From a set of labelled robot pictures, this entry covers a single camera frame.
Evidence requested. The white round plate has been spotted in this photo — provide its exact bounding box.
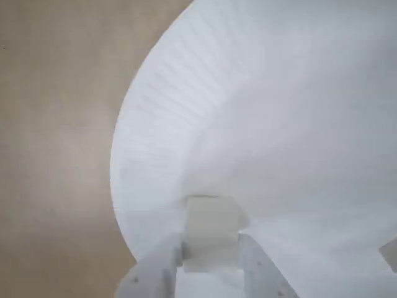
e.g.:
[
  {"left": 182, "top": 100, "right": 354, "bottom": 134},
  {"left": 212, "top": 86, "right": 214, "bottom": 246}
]
[{"left": 109, "top": 0, "right": 397, "bottom": 298}]

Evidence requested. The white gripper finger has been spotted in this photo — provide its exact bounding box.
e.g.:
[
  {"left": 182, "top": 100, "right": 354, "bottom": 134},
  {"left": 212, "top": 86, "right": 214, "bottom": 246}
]
[
  {"left": 115, "top": 240, "right": 184, "bottom": 298},
  {"left": 238, "top": 233, "right": 300, "bottom": 298}
]

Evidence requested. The white cube block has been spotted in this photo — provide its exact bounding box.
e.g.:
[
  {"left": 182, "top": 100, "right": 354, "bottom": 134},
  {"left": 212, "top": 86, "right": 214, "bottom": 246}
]
[
  {"left": 182, "top": 194, "right": 249, "bottom": 274},
  {"left": 378, "top": 237, "right": 397, "bottom": 273}
]

